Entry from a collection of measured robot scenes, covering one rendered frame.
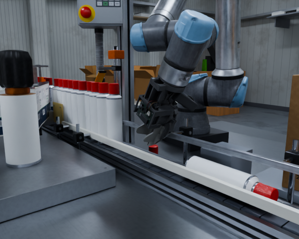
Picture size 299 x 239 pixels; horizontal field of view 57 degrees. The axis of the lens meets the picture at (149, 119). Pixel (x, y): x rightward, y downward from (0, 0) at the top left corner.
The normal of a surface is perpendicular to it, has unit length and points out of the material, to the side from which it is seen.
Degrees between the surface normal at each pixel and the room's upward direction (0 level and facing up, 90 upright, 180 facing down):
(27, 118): 90
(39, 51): 90
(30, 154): 90
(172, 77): 110
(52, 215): 0
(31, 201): 90
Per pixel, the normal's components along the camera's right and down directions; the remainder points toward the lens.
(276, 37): -0.86, 0.10
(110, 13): 0.07, 0.18
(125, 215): 0.00, -0.98
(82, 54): 0.51, 0.16
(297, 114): -0.64, 0.14
